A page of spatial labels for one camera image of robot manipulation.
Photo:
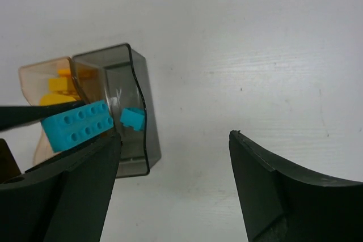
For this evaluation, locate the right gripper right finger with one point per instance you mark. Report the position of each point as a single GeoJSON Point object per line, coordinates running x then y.
{"type": "Point", "coordinates": [283, 201]}

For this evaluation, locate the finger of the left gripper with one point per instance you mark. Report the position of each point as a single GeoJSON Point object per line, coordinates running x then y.
{"type": "Point", "coordinates": [17, 116]}

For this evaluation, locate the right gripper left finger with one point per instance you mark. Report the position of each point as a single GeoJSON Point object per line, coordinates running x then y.
{"type": "Point", "coordinates": [65, 198]}

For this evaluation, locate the teal rounded lego brick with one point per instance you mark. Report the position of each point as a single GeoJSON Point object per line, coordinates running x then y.
{"type": "Point", "coordinates": [71, 128]}

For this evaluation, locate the yellow face lego piece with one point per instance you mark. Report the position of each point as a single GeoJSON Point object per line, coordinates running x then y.
{"type": "Point", "coordinates": [63, 83]}

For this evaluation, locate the teal cross lego brick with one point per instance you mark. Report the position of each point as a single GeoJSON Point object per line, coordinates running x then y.
{"type": "Point", "coordinates": [133, 118]}

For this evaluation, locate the yellow peacock rounded lego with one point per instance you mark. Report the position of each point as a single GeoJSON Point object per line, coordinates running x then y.
{"type": "Point", "coordinates": [52, 99]}

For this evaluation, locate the orange transparent container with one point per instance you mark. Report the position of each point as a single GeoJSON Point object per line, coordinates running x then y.
{"type": "Point", "coordinates": [34, 78]}

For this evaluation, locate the grey transparent container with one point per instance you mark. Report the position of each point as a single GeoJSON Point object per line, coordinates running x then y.
{"type": "Point", "coordinates": [118, 75]}

